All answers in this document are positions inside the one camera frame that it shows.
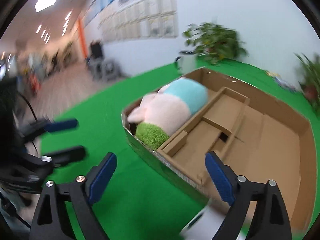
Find blue wall sign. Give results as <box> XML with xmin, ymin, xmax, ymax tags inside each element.
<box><xmin>84</xmin><ymin>0</ymin><xmax>118</xmax><ymax>27</ymax></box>

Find hexagonal ceiling light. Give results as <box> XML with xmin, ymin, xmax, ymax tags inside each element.
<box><xmin>35</xmin><ymin>0</ymin><xmax>60</xmax><ymax>12</ymax></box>

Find row of ceiling strip lights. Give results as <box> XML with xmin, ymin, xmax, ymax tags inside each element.
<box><xmin>36</xmin><ymin>11</ymin><xmax>73</xmax><ymax>43</ymax></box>

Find pink and teal plush toy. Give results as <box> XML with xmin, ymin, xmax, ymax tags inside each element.
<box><xmin>128</xmin><ymin>78</ymin><xmax>209</xmax><ymax>153</ymax></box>

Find white hair dryer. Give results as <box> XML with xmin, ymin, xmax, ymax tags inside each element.
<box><xmin>179</xmin><ymin>200</ymin><xmax>250</xmax><ymax>240</ymax></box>

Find large cardboard box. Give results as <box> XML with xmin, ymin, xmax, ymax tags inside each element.
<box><xmin>121</xmin><ymin>67</ymin><xmax>318</xmax><ymax>230</ymax></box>

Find leafy plant in white mug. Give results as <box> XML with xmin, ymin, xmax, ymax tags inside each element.
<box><xmin>175</xmin><ymin>22</ymin><xmax>248</xmax><ymax>74</ymax></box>

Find wall of framed certificates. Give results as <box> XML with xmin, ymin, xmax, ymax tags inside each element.
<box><xmin>97</xmin><ymin>0</ymin><xmax>178</xmax><ymax>43</ymax></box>

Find green table cloth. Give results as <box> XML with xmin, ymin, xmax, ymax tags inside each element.
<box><xmin>39</xmin><ymin>60</ymin><xmax>320</xmax><ymax>240</ymax></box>

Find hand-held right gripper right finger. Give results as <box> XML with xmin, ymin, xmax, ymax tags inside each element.
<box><xmin>205</xmin><ymin>151</ymin><xmax>292</xmax><ymax>240</ymax></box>

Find black cable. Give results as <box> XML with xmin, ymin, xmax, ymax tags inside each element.
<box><xmin>16</xmin><ymin>91</ymin><xmax>42</xmax><ymax>155</ymax></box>

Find leafy plant in brown pot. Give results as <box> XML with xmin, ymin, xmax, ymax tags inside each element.
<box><xmin>295</xmin><ymin>52</ymin><xmax>320</xmax><ymax>113</ymax></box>

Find grey plastic stool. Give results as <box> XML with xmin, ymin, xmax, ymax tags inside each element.
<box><xmin>91</xmin><ymin>60</ymin><xmax>104</xmax><ymax>80</ymax></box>
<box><xmin>101</xmin><ymin>59</ymin><xmax>122</xmax><ymax>82</ymax></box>

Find dark cabinet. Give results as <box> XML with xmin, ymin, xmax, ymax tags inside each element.
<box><xmin>90</xmin><ymin>40</ymin><xmax>104</xmax><ymax>60</ymax></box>

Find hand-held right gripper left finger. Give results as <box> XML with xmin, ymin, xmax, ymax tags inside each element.
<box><xmin>30</xmin><ymin>152</ymin><xmax>117</xmax><ymax>240</ymax></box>

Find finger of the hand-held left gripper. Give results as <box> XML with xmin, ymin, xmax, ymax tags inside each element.
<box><xmin>25</xmin><ymin>119</ymin><xmax>79</xmax><ymax>141</ymax></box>
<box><xmin>41</xmin><ymin>145</ymin><xmax>87</xmax><ymax>167</ymax></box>

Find blue patterned packet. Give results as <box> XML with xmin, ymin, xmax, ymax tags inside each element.
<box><xmin>274</xmin><ymin>76</ymin><xmax>298</xmax><ymax>92</ymax></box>

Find orange pillar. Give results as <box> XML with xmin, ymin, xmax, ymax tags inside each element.
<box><xmin>77</xmin><ymin>17</ymin><xmax>88</xmax><ymax>60</ymax></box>

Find cluttered office desks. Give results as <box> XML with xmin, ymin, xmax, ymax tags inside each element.
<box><xmin>15</xmin><ymin>42</ymin><xmax>78</xmax><ymax>93</ymax></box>

